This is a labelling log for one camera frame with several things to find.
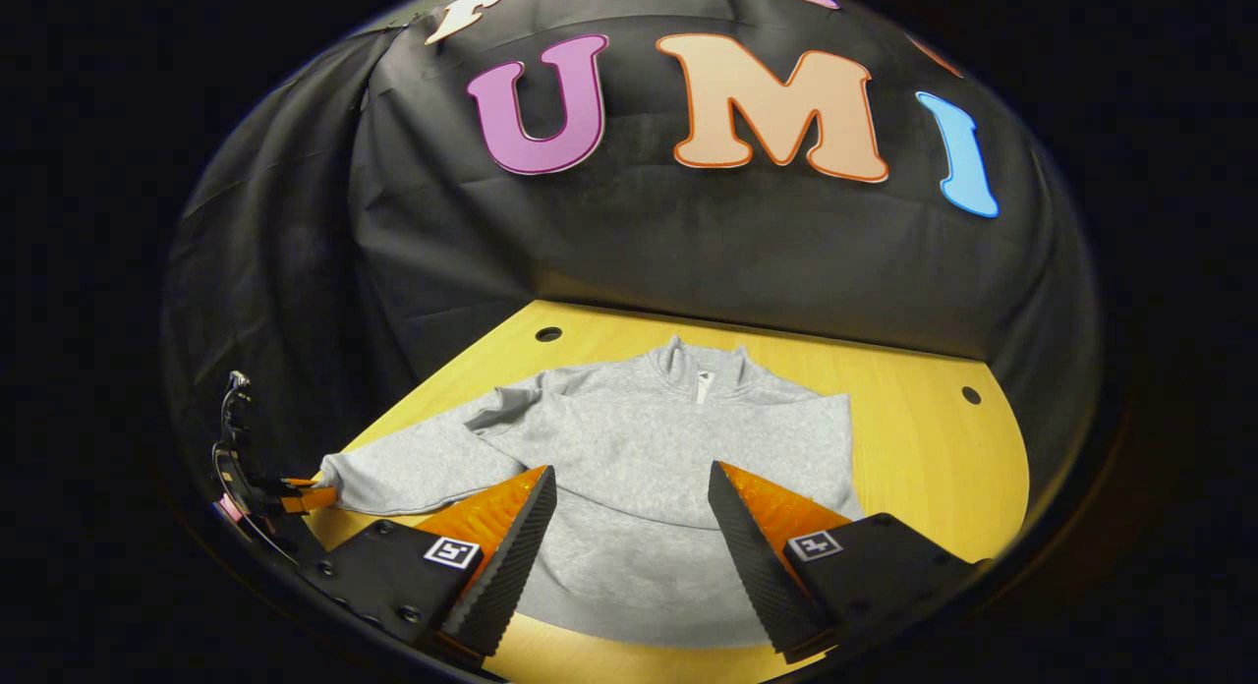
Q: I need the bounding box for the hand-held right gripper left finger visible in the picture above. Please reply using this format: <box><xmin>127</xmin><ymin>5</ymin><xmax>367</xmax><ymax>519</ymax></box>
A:
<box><xmin>295</xmin><ymin>465</ymin><xmax>558</xmax><ymax>665</ymax></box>

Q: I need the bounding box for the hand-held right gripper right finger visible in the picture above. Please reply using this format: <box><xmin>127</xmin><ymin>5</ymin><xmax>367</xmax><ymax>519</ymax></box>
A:
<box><xmin>708</xmin><ymin>460</ymin><xmax>994</xmax><ymax>665</ymax></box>

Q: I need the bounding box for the grey zip-neck sweatshirt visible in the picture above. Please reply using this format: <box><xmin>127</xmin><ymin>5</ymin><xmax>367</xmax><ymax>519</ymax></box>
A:
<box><xmin>316</xmin><ymin>335</ymin><xmax>866</xmax><ymax>649</ymax></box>

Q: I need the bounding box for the black backdrop cloth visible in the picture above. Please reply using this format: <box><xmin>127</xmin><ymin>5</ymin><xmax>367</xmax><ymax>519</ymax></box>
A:
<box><xmin>162</xmin><ymin>0</ymin><xmax>1107</xmax><ymax>528</ymax></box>

